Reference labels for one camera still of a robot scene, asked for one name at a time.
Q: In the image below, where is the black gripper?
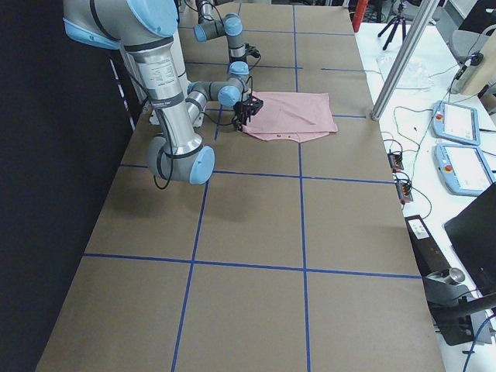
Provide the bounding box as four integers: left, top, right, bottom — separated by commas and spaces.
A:
229, 44, 260, 63
232, 96, 264, 132

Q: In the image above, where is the far blue teach pendant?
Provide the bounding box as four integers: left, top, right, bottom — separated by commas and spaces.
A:
432, 101, 481, 146

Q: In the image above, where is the far red circuit board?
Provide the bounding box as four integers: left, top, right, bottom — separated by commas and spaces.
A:
387, 151, 404, 173

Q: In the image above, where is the pink Snoopy t-shirt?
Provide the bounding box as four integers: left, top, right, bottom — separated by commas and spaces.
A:
242, 91, 338, 143

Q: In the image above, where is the black box with label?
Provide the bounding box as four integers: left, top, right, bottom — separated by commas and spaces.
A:
405, 215, 451, 277

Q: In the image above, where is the red circuit board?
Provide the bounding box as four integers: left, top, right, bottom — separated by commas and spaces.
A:
395, 179, 413, 205
387, 151, 404, 173

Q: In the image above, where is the blue teach pendant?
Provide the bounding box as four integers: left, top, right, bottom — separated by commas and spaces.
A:
432, 101, 481, 146
434, 143, 495, 197

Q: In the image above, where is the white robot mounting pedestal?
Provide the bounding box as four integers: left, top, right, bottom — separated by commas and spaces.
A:
149, 29, 204, 128

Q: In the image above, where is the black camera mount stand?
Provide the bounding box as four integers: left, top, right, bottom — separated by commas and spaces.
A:
422, 269, 495, 346

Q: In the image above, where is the aluminium frame post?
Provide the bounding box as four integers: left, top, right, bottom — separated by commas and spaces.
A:
370, 0, 439, 121

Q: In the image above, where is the red cylinder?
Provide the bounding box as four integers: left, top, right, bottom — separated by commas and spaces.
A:
352, 0, 369, 33

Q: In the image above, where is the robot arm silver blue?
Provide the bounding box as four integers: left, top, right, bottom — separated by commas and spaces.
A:
63, 1, 264, 184
194, 1, 261, 64

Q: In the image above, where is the near red circuit board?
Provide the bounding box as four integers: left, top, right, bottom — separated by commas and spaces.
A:
395, 179, 413, 205

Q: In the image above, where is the clear plastic bag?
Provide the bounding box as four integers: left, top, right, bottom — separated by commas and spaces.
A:
376, 55, 434, 90

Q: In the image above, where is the black tripod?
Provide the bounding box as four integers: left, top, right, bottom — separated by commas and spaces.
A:
377, 1, 407, 51

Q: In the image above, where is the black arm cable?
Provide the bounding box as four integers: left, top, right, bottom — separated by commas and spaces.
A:
123, 57, 255, 191

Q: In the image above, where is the near blue teach pendant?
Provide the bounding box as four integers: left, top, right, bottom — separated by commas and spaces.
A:
434, 143, 495, 197

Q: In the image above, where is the black laptop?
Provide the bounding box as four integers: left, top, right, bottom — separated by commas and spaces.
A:
444, 184, 495, 294

